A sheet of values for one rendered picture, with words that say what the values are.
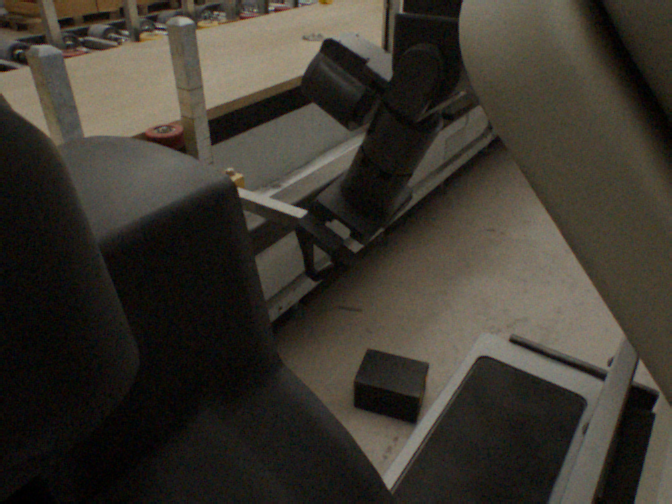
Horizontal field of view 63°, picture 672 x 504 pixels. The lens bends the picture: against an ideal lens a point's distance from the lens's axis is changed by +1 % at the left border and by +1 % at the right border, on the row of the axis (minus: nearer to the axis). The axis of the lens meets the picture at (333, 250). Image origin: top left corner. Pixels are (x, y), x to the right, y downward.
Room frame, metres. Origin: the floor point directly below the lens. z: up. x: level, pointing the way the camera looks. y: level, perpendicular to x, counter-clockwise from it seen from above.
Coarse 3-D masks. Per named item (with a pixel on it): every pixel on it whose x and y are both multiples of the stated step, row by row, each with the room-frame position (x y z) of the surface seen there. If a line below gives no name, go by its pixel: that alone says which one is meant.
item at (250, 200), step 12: (240, 192) 0.99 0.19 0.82; (252, 192) 1.00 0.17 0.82; (252, 204) 0.96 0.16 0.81; (264, 204) 0.94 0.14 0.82; (276, 204) 0.94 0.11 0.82; (288, 204) 0.94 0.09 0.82; (264, 216) 0.94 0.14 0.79; (276, 216) 0.92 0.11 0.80; (288, 216) 0.91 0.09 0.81; (300, 216) 0.89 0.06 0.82
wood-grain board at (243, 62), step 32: (352, 0) 2.94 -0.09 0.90; (224, 32) 2.16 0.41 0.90; (256, 32) 2.17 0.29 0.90; (288, 32) 2.17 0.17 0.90; (320, 32) 2.17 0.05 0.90; (96, 64) 1.68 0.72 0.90; (128, 64) 1.69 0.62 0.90; (160, 64) 1.69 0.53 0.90; (224, 64) 1.69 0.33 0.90; (256, 64) 1.69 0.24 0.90; (288, 64) 1.69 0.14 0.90; (32, 96) 1.36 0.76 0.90; (96, 96) 1.37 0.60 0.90; (128, 96) 1.37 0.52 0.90; (160, 96) 1.37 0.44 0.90; (224, 96) 1.37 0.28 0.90; (256, 96) 1.42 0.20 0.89; (96, 128) 1.14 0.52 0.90; (128, 128) 1.14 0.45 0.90
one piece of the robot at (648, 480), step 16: (640, 416) 0.20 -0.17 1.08; (656, 416) 0.10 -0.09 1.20; (624, 432) 0.19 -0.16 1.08; (640, 432) 0.19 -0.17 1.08; (656, 432) 0.09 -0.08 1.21; (624, 448) 0.18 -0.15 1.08; (640, 448) 0.18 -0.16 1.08; (656, 448) 0.08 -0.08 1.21; (624, 464) 0.17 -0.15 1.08; (640, 464) 0.17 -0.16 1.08; (656, 464) 0.08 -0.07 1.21; (608, 480) 0.17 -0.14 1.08; (624, 480) 0.16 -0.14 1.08; (640, 480) 0.08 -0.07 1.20; (656, 480) 0.07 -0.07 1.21; (608, 496) 0.16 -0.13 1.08; (624, 496) 0.16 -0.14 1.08; (640, 496) 0.07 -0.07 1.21; (656, 496) 0.07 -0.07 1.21
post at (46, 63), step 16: (32, 48) 0.79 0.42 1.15; (48, 48) 0.79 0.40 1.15; (32, 64) 0.78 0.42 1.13; (48, 64) 0.78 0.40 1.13; (64, 64) 0.80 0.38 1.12; (48, 80) 0.77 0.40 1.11; (64, 80) 0.79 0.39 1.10; (48, 96) 0.77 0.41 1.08; (64, 96) 0.79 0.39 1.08; (48, 112) 0.78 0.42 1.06; (64, 112) 0.78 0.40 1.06; (48, 128) 0.79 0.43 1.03; (64, 128) 0.77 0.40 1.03; (80, 128) 0.79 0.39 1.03
